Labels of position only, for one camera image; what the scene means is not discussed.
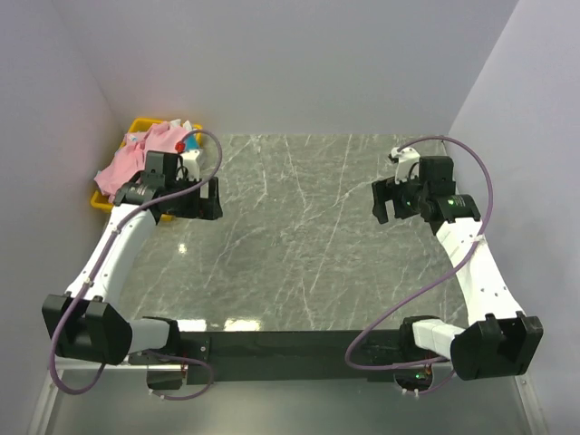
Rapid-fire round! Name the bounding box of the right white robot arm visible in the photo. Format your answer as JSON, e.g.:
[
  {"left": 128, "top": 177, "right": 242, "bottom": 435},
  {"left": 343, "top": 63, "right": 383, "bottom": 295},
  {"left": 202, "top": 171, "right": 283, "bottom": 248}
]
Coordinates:
[{"left": 372, "top": 149, "right": 544, "bottom": 381}]

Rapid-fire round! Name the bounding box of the white t shirt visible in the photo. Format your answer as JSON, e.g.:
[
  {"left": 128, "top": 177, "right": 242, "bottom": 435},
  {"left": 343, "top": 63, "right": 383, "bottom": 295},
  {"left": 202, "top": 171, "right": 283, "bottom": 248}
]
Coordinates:
[{"left": 169, "top": 119, "right": 194, "bottom": 131}]

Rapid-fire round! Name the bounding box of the yellow plastic bin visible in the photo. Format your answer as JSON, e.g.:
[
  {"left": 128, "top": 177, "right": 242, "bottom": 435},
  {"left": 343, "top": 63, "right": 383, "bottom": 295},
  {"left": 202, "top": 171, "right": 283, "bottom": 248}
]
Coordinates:
[{"left": 91, "top": 118, "right": 205, "bottom": 213}]

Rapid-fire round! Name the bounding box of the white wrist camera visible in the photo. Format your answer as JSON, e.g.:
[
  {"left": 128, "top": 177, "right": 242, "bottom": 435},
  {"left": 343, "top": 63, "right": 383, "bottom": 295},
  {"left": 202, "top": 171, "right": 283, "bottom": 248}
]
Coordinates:
[
  {"left": 389, "top": 148, "right": 421, "bottom": 184},
  {"left": 175, "top": 138, "right": 204, "bottom": 181}
]

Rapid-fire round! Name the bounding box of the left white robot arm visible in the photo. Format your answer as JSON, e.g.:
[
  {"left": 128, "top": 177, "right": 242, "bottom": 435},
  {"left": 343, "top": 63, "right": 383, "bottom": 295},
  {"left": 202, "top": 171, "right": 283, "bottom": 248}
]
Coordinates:
[{"left": 42, "top": 151, "right": 223, "bottom": 365}]

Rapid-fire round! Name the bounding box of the pink t shirt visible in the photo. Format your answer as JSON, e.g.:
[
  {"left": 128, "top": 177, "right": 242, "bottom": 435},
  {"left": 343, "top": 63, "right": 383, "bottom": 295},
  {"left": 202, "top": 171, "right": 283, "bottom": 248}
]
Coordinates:
[{"left": 94, "top": 118, "right": 188, "bottom": 204}]

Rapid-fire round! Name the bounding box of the teal t shirt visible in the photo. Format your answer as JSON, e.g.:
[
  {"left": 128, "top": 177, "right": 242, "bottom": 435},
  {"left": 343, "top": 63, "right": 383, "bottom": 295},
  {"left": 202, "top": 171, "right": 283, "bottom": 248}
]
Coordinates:
[{"left": 184, "top": 133, "right": 200, "bottom": 150}]

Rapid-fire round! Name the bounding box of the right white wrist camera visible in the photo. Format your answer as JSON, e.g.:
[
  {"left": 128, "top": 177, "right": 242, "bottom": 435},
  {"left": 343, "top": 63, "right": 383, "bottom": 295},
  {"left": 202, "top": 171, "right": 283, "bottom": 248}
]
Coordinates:
[{"left": 389, "top": 148, "right": 421, "bottom": 184}]

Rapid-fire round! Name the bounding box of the black base bar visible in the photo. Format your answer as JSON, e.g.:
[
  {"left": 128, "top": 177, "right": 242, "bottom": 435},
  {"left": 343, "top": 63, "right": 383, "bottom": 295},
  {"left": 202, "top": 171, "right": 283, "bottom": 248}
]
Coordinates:
[{"left": 129, "top": 329, "right": 454, "bottom": 391}]

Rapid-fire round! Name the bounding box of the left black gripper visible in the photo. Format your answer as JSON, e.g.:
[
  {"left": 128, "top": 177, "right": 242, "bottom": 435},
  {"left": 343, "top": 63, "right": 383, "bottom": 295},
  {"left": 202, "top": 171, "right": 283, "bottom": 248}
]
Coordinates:
[{"left": 166, "top": 174, "right": 222, "bottom": 220}]

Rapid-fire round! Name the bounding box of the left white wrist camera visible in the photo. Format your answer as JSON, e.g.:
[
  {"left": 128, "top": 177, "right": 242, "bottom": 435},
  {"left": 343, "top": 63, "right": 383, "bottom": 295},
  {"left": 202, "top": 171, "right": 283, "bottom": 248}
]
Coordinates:
[{"left": 175, "top": 138, "right": 204, "bottom": 181}]

